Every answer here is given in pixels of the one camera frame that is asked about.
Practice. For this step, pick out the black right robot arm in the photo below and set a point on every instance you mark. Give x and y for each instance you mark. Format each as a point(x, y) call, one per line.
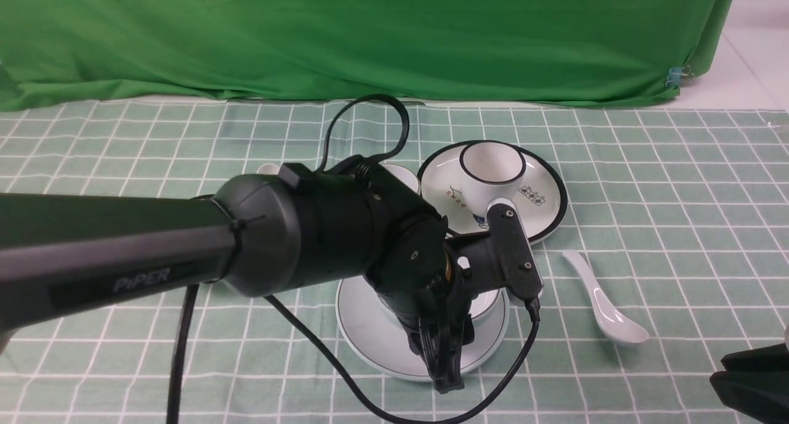
point(755, 383)

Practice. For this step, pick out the light blue bowl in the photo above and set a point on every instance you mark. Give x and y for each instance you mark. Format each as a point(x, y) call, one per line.
point(487, 312)

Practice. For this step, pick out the light blue cup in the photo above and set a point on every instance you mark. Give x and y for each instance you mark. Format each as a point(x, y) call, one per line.
point(405, 176)

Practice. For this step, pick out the light blue spoon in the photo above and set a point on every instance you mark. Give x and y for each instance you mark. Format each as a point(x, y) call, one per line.
point(611, 321)

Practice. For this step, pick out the blue binder clip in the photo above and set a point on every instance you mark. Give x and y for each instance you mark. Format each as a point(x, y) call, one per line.
point(674, 78)

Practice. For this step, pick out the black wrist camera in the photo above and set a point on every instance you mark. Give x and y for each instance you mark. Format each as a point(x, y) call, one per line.
point(498, 258)

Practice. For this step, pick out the green backdrop cloth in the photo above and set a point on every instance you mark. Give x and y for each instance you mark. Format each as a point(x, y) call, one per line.
point(577, 53)

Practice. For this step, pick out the green checkered tablecloth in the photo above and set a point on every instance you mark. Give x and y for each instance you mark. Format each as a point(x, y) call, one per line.
point(682, 214)

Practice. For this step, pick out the light blue plate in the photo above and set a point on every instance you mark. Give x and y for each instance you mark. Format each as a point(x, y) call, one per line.
point(389, 352)

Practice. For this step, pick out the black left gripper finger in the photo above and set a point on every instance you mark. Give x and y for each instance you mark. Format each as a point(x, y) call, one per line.
point(433, 341)
point(449, 344)

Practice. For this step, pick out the black-rimmed white cup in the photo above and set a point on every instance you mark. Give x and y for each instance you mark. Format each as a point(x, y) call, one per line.
point(489, 170)

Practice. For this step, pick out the black-rimmed white plate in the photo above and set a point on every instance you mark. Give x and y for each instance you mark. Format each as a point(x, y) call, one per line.
point(542, 198)

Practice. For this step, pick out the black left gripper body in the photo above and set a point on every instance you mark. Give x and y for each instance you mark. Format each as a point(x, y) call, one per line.
point(425, 291)

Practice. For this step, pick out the white spoon with label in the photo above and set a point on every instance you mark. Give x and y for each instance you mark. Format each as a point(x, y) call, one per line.
point(268, 169)

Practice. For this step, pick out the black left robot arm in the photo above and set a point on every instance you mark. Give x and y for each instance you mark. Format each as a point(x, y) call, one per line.
point(261, 234)

